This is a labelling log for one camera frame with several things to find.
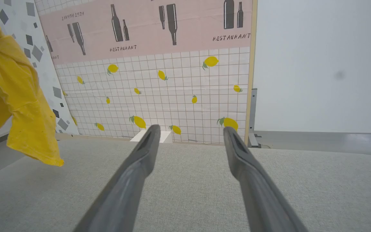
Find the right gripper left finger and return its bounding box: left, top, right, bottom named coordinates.
left=73, top=124, right=162, bottom=232

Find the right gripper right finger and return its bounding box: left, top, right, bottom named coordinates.
left=223, top=126, right=308, bottom=232

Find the yellow cartoon face t-shirt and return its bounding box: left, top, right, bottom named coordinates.
left=0, top=22, right=64, bottom=167

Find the white box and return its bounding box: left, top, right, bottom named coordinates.
left=130, top=130, right=173, bottom=144

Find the lemon and bottle print backdrop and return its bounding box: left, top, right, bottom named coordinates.
left=34, top=0, right=258, bottom=145

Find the white grey terrazzo print panel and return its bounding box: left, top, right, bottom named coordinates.
left=0, top=0, right=80, bottom=136

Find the grey metal panel bracket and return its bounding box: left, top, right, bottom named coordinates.
left=248, top=88, right=262, bottom=149

